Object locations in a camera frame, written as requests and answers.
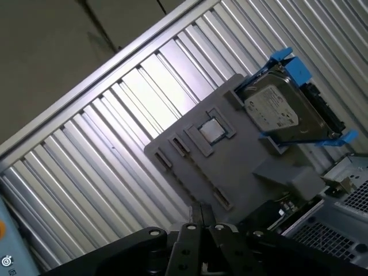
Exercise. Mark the grey parts rack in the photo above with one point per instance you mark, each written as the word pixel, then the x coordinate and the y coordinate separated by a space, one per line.
pixel 244 161

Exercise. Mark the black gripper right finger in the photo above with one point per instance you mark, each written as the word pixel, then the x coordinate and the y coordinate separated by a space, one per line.
pixel 230 253

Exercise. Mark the silver CPU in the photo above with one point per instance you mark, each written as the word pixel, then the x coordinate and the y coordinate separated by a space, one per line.
pixel 212 130

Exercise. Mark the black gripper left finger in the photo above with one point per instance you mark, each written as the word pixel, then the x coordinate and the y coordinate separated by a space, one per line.
pixel 184 253

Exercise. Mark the pale blue teach pendant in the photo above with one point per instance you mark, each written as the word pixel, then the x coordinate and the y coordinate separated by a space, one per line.
pixel 11 244

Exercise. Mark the hard disk in blue carrier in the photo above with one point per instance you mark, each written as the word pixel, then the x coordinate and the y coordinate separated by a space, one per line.
pixel 281 109

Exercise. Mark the black PC case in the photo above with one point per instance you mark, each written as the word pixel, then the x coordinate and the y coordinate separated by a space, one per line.
pixel 330 238

